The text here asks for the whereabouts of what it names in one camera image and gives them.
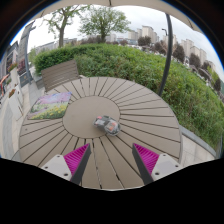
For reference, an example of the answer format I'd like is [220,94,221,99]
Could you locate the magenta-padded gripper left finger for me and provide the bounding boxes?
[40,143,93,186]

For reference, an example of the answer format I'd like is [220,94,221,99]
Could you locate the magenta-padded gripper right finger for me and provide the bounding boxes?
[131,143,184,186]

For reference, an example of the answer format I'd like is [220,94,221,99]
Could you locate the transparent grey computer mouse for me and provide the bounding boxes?
[92,115,122,137]

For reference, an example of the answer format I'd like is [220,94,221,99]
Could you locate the flower landscape print mouse pad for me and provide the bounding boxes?
[27,91,73,121]

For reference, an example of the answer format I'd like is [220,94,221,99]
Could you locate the grey concrete curb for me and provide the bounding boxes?
[180,125,222,158]

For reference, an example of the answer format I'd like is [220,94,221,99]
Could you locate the white planter box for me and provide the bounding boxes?
[8,84,25,122]

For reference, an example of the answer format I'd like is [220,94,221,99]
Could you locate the grey slatted outdoor chair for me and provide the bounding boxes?
[40,59,81,93]

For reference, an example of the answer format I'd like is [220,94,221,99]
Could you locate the dark curved umbrella pole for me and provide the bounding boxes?
[157,13,174,98]

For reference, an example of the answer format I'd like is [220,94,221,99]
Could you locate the dark storefront building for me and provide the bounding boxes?
[0,19,38,88]

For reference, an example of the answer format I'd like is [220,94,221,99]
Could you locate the distant apartment buildings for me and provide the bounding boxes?
[106,24,218,73]

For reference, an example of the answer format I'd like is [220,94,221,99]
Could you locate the thin sparse tree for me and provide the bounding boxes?
[43,4,91,48]

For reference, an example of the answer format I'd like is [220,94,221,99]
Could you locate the round leafy tree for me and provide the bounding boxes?
[78,5,132,43]

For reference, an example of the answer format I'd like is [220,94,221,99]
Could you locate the beige umbrella canopy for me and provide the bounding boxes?
[31,0,204,34]

